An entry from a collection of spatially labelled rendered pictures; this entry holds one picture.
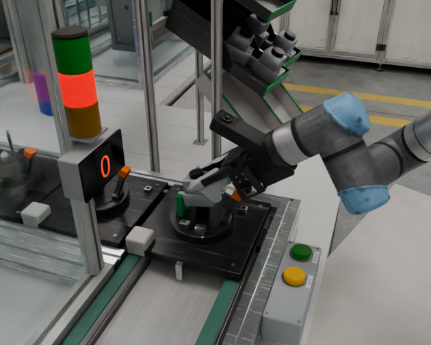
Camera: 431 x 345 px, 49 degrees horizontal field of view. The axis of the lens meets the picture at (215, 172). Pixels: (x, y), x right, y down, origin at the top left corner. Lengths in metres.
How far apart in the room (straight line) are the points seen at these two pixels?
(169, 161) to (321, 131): 0.74
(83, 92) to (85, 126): 0.05
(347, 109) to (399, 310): 0.46
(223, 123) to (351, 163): 0.23
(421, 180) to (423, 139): 2.35
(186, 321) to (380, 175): 0.42
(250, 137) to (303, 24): 4.07
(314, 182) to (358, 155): 0.59
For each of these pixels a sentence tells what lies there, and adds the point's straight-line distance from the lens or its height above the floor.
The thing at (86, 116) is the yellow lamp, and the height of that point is 1.30.
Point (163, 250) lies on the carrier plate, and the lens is 0.95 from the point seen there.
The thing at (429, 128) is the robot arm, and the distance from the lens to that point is 0.83.
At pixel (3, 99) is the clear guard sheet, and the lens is 0.66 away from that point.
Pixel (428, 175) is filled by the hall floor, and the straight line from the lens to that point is 3.26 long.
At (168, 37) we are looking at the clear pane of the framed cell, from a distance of 2.14.
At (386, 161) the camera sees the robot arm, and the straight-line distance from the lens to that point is 0.83.
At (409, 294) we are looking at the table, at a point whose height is 0.86.
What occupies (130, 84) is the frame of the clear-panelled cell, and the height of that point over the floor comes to 0.88.
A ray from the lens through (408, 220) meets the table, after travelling 1.30.
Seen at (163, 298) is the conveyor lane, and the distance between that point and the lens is 0.93.
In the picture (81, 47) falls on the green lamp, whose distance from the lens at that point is 0.69.
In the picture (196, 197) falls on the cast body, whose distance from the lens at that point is 0.95.
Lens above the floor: 1.60
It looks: 32 degrees down
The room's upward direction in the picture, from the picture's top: straight up
